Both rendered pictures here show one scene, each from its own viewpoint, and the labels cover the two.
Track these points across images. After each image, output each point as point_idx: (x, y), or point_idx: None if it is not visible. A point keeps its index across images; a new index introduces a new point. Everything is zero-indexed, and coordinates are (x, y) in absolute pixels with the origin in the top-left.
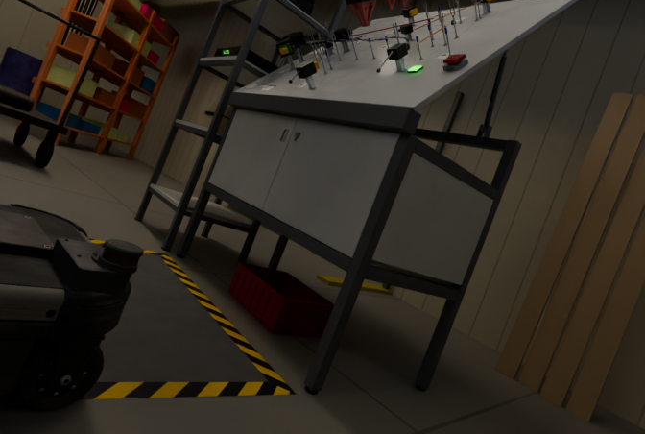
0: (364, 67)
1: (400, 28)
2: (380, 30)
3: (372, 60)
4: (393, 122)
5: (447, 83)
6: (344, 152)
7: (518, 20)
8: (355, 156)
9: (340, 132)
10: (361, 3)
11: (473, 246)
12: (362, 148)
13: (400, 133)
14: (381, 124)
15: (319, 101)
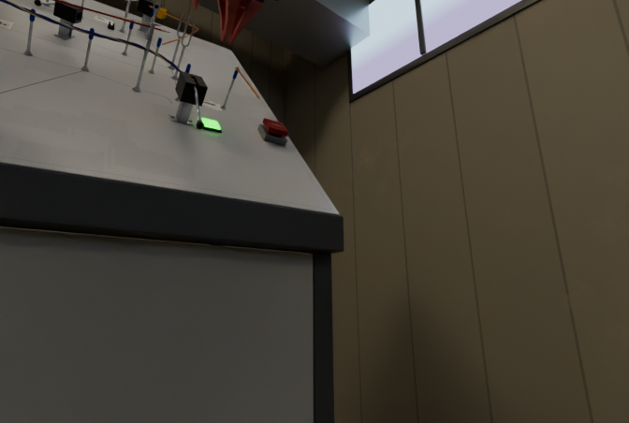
0: (43, 79)
1: (56, 5)
2: None
3: (30, 58)
4: (324, 240)
5: (309, 168)
6: (197, 306)
7: (222, 69)
8: (235, 311)
9: (162, 262)
10: (261, 5)
11: None
12: (245, 289)
13: (314, 255)
14: (303, 245)
15: (73, 181)
